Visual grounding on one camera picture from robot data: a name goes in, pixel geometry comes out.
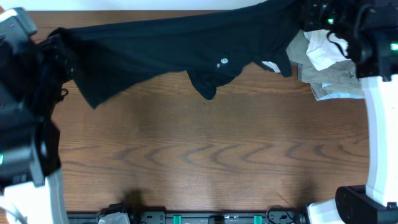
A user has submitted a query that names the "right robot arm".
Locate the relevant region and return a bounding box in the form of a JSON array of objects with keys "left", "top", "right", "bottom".
[{"left": 302, "top": 0, "right": 397, "bottom": 224}]

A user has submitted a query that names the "olive khaki folded garment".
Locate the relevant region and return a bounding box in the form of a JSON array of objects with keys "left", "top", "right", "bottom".
[{"left": 287, "top": 30, "right": 361, "bottom": 89}]

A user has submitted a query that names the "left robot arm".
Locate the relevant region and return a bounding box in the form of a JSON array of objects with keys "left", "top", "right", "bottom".
[{"left": 1, "top": 7, "right": 77, "bottom": 223}]

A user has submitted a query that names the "black t-shirt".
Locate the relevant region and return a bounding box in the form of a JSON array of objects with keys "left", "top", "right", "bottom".
[{"left": 53, "top": 0, "right": 302, "bottom": 107}]

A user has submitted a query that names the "light blue folded garment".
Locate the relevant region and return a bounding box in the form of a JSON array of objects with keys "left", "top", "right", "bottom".
[{"left": 310, "top": 83, "right": 364, "bottom": 101}]

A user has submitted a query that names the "grey folded garment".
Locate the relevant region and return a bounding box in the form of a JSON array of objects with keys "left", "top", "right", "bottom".
[{"left": 297, "top": 64, "right": 303, "bottom": 81}]

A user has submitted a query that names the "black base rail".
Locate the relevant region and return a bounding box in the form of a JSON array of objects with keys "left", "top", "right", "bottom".
[{"left": 67, "top": 203, "right": 308, "bottom": 224}]

